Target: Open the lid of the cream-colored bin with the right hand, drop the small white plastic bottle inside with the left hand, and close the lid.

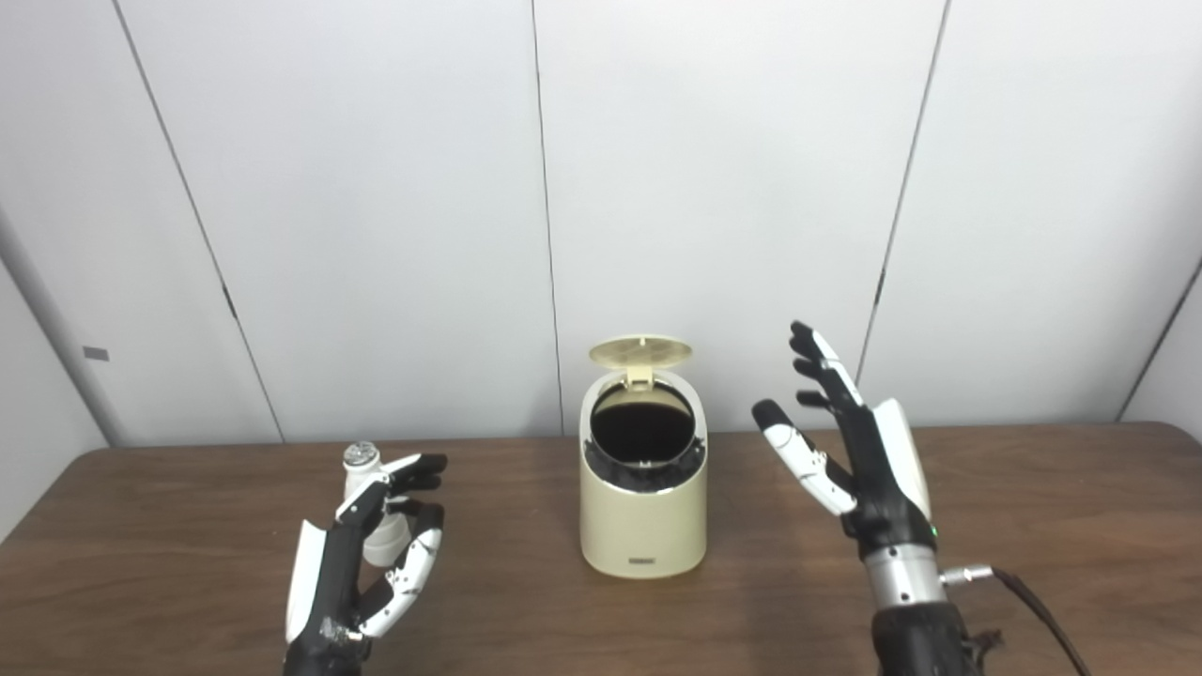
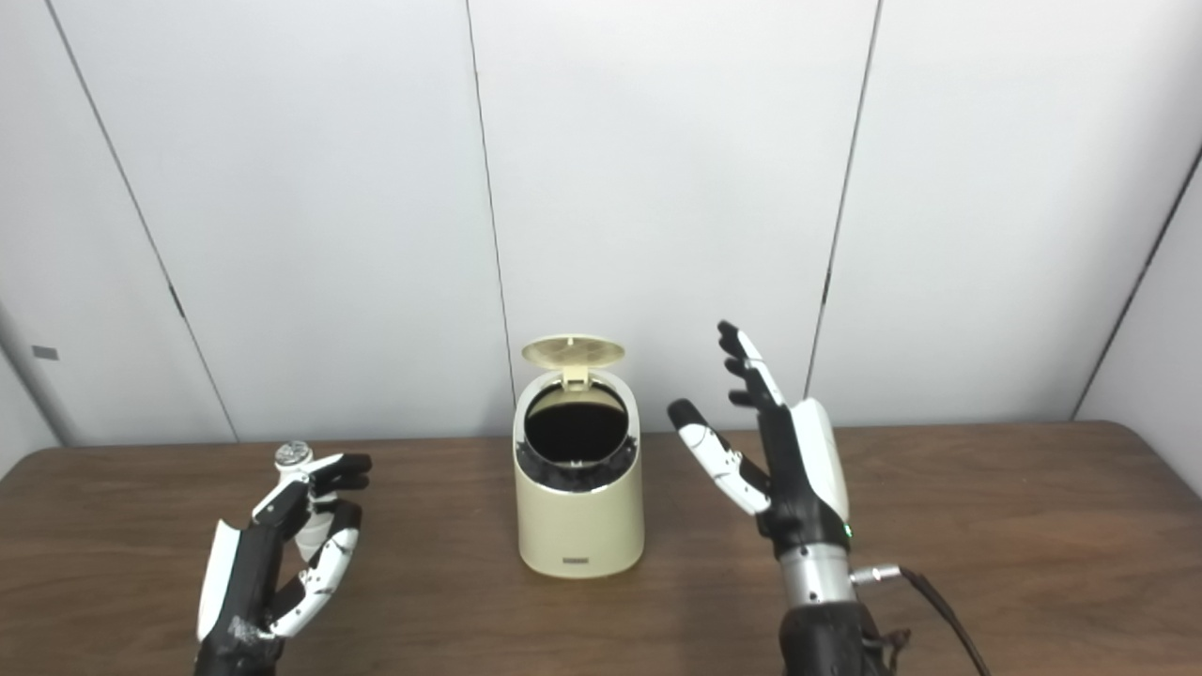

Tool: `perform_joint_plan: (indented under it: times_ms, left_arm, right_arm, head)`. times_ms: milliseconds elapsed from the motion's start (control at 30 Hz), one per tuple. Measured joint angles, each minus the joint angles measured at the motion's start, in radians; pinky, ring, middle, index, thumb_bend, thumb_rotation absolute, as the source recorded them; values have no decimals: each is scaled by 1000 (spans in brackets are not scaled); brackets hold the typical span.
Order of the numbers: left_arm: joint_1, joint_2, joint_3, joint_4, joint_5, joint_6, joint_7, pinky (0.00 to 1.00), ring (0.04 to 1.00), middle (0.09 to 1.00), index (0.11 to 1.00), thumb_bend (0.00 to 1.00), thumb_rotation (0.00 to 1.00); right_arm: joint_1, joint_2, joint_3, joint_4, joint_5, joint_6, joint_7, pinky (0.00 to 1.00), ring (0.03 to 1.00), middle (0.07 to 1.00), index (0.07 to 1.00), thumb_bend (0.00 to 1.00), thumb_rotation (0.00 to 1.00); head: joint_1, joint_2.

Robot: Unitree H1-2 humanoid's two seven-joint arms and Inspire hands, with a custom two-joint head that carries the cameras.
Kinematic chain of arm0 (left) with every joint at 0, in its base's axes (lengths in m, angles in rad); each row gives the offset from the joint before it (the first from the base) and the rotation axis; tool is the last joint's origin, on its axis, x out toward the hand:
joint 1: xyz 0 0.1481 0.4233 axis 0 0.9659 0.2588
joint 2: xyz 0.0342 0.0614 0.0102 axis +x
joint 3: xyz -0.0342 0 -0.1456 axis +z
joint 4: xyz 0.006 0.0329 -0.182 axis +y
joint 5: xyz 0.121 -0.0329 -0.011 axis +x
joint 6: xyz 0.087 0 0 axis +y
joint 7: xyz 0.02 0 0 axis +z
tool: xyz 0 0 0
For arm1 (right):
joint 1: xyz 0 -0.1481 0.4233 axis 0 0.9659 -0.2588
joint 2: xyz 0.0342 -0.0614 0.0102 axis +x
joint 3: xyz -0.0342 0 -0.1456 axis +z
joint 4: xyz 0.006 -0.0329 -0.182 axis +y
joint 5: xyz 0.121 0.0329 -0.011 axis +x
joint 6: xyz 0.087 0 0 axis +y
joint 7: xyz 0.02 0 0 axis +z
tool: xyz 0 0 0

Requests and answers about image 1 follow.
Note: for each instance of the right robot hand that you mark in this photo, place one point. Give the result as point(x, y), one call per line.
point(883, 479)

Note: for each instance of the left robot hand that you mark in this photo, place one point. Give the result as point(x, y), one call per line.
point(331, 582)

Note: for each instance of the small white plastic bottle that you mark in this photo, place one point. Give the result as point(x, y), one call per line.
point(361, 457)

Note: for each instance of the cream-colored bin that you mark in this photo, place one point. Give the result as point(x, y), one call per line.
point(643, 526)

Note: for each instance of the round cream bin lid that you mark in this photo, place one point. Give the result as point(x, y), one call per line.
point(640, 351)

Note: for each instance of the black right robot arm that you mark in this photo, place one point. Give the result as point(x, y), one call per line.
point(916, 638)

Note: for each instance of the small gray wall tag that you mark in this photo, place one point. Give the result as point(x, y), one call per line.
point(96, 354)

